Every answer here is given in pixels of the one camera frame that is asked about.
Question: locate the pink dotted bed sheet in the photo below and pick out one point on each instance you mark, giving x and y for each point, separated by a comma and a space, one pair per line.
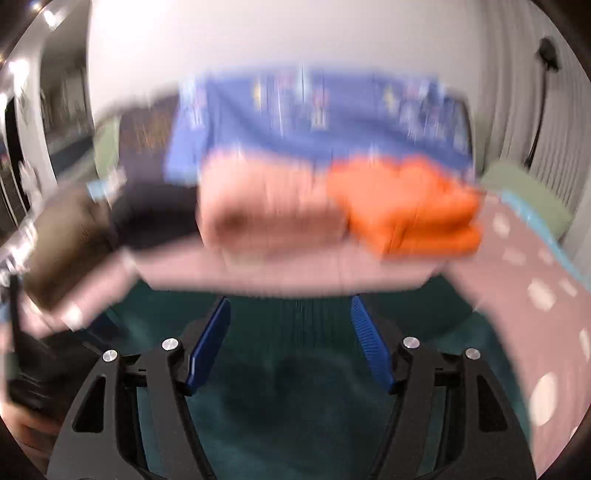
531, 295

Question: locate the brown fleece garment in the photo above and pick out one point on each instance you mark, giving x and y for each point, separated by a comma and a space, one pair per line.
69, 244

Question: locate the orange puffer jacket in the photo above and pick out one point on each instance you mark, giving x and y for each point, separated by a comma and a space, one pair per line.
406, 203

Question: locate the green pillow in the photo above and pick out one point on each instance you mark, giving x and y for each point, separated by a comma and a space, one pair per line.
526, 194

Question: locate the light green cushion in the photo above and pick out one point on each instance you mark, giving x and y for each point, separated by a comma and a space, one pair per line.
107, 147

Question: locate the blue tree printed bed cover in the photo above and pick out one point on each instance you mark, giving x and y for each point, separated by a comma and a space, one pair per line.
332, 134

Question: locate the person's left hand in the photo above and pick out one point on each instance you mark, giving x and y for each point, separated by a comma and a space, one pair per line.
34, 427

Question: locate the pink quilted garment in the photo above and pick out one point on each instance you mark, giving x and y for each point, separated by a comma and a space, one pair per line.
268, 203

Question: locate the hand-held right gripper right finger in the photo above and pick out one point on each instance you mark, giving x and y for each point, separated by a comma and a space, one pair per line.
371, 346

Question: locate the dark printed pillow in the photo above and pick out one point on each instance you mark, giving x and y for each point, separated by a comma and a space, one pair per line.
145, 143

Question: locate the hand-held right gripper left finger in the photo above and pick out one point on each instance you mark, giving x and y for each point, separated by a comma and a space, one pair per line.
207, 346

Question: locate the dark cloth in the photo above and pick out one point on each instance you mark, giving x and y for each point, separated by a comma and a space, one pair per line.
157, 217

